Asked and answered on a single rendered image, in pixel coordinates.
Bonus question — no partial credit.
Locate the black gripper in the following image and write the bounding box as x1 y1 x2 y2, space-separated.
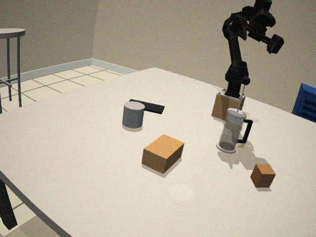
230 15 284 54

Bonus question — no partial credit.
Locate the glass french press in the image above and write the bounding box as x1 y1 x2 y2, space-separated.
216 76 253 154

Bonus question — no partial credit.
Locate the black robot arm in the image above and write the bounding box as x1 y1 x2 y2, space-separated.
222 0 276 98

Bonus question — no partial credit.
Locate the black flat bar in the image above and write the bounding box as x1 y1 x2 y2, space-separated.
129 99 165 114

